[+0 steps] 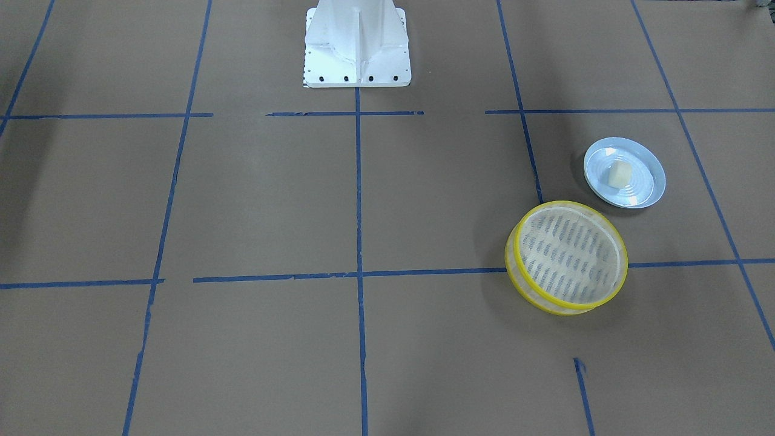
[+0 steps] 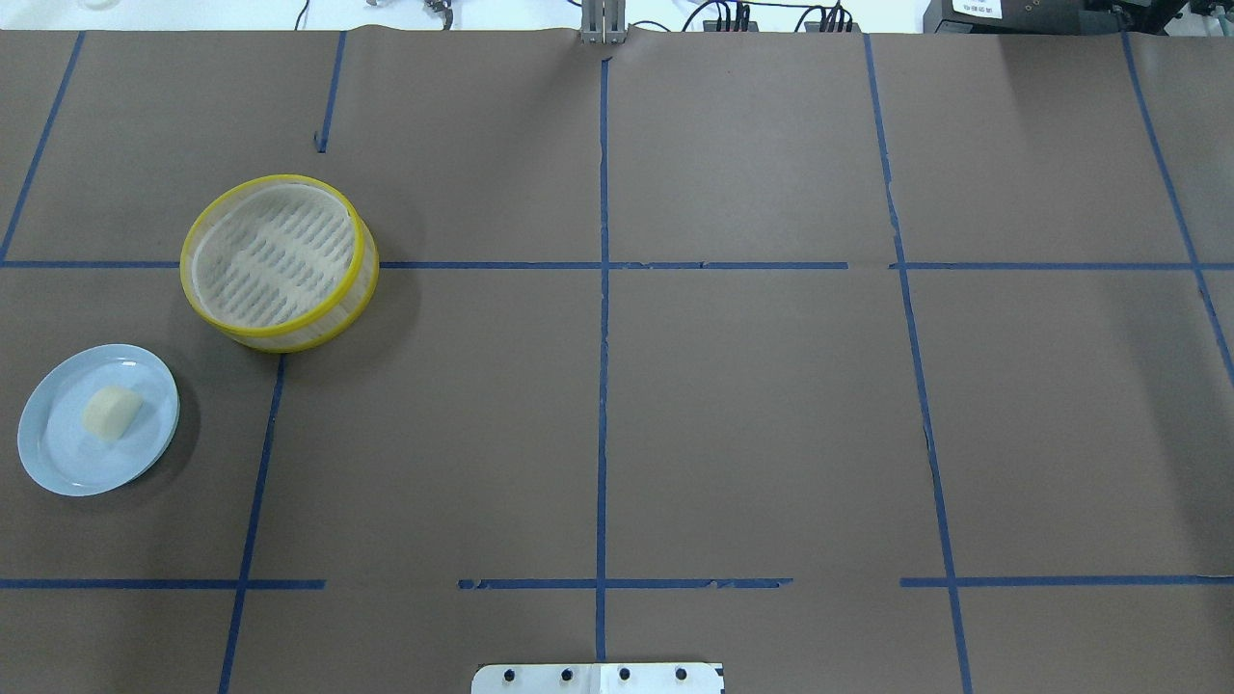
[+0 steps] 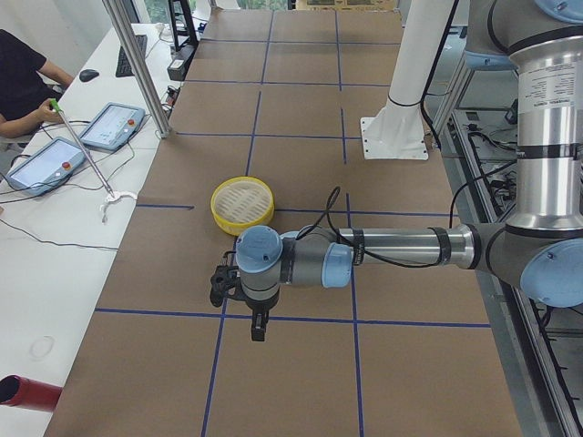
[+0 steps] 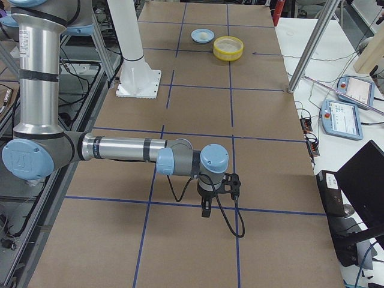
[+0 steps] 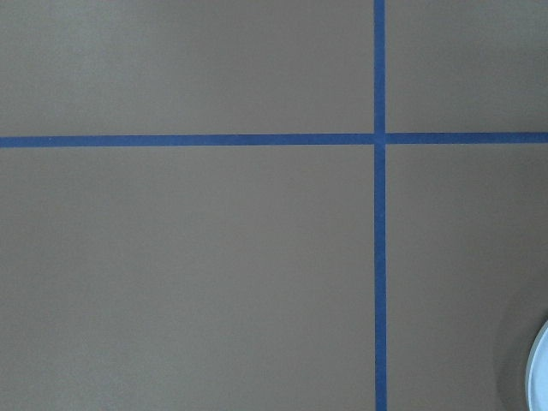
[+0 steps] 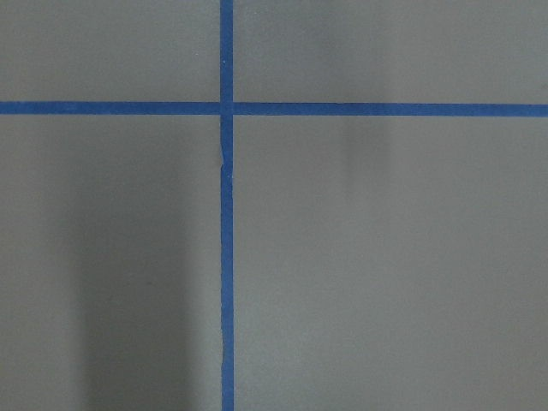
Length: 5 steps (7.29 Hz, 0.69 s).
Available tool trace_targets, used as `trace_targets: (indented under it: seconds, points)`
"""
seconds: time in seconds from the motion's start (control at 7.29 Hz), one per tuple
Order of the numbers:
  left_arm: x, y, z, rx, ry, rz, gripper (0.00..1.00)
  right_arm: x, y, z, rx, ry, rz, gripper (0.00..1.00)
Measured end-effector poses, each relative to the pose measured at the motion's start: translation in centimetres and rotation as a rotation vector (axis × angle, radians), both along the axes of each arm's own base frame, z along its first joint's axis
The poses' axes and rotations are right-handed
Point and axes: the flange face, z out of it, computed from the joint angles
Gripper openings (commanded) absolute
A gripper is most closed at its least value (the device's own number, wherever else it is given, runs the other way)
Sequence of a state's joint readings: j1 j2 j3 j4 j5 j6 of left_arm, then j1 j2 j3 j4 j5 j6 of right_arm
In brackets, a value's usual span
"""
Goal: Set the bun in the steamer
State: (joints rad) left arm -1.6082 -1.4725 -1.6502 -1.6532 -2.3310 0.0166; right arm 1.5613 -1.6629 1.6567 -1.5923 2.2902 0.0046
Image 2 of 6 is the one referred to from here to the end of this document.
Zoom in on white steamed bun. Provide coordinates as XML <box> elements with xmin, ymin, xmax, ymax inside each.
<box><xmin>81</xmin><ymin>384</ymin><xmax>143</xmax><ymax>440</ymax></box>

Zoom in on yellow rimmed bamboo steamer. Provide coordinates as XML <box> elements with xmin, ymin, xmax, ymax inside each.
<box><xmin>179</xmin><ymin>174</ymin><xmax>380</xmax><ymax>353</ymax></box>

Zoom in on black device with label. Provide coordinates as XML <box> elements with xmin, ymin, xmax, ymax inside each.
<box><xmin>922</xmin><ymin>1</ymin><xmax>1187</xmax><ymax>36</ymax></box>

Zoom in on light blue plate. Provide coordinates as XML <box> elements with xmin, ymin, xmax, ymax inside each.
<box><xmin>17</xmin><ymin>345</ymin><xmax>180</xmax><ymax>496</ymax></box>

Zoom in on grey metal post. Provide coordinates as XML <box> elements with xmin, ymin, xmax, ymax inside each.
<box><xmin>578</xmin><ymin>0</ymin><xmax>629</xmax><ymax>44</ymax></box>

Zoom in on metal bracket with bolts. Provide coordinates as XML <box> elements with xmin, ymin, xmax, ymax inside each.
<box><xmin>470</xmin><ymin>662</ymin><xmax>726</xmax><ymax>693</ymax></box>

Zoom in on black cable plugs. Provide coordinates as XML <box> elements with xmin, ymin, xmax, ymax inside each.
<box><xmin>680</xmin><ymin>1</ymin><xmax>861</xmax><ymax>35</ymax></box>

